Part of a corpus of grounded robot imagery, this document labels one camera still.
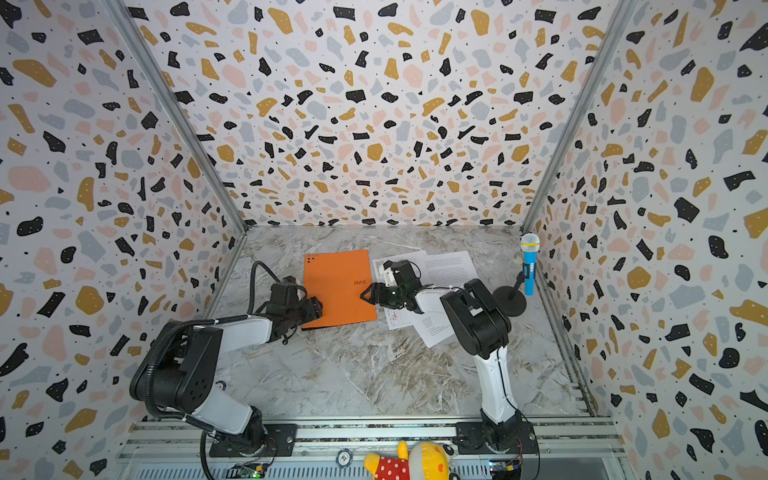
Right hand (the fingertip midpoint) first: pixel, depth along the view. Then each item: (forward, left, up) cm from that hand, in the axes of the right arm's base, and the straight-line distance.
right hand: (361, 293), depth 96 cm
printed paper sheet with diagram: (-6, -13, -5) cm, 15 cm away
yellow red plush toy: (-44, -19, +2) cm, 48 cm away
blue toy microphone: (+4, -48, +20) cm, 52 cm away
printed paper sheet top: (+15, -28, -8) cm, 33 cm away
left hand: (-3, +15, -1) cm, 15 cm away
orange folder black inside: (+9, +10, -6) cm, 15 cm away
